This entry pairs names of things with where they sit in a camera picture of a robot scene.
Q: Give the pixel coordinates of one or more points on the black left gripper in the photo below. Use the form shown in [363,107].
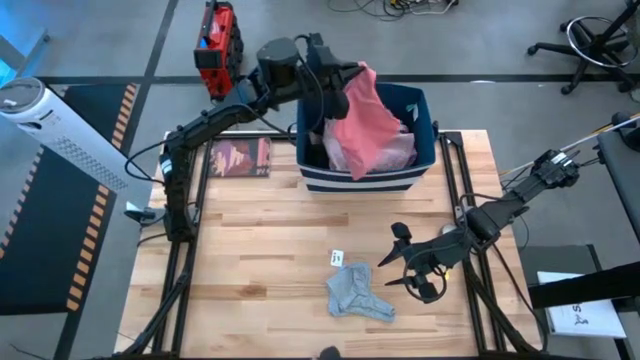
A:
[330,75]

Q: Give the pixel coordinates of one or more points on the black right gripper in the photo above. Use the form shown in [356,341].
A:
[435,252]

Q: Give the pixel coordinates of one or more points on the light blue garment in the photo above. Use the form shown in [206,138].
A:
[355,297]

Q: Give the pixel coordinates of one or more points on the salmon pink garment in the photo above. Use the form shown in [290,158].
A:
[365,130]

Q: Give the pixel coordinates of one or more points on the lavender knit garment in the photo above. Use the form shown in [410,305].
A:
[400,155]

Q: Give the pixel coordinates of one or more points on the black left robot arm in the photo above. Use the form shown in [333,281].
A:
[215,117]

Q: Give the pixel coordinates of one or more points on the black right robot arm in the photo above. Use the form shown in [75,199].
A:
[520,195]

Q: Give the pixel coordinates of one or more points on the white paper tag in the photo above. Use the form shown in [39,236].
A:
[337,258]

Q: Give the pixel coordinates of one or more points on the navy white striped fabric bin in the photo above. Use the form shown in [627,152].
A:
[365,182]

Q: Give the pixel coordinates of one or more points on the red black equipment box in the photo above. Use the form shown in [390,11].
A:
[220,50]

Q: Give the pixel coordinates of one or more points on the pink maroon picture book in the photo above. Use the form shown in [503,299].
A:
[240,157]

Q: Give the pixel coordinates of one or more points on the black beam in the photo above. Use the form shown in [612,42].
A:
[585,287]

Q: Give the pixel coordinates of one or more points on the white printed paper sheet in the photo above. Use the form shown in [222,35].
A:
[585,317]

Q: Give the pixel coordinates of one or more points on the dark grey side table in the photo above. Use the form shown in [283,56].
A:
[622,180]

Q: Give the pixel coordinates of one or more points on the long pale stick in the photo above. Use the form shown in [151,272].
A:
[600,132]

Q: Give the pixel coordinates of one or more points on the black office chair base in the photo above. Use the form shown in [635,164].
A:
[595,45]

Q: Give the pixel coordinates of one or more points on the black mat with orange stripes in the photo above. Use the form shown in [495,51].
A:
[40,270]
[100,107]

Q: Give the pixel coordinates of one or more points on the white tower air purifier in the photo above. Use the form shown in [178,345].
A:
[65,135]

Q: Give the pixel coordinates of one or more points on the black metal rig frame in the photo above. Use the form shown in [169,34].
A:
[462,170]

